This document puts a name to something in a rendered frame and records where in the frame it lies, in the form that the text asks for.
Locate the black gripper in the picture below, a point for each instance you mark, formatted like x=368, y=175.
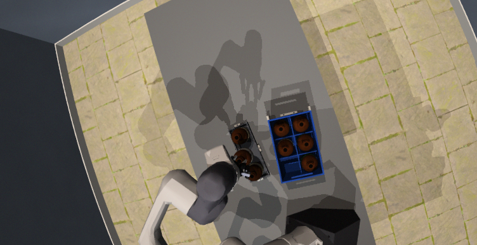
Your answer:
x=246, y=173

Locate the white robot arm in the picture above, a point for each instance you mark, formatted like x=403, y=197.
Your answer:
x=180, y=189

